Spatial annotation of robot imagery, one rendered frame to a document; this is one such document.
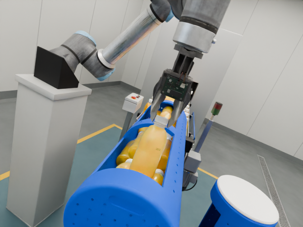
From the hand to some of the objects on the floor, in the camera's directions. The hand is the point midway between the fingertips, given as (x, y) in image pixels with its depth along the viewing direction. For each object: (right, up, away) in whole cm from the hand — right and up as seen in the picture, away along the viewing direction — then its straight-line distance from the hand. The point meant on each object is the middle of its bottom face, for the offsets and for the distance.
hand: (162, 119), depth 54 cm
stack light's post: (+13, -102, +145) cm, 178 cm away
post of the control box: (-51, -83, +134) cm, 166 cm away
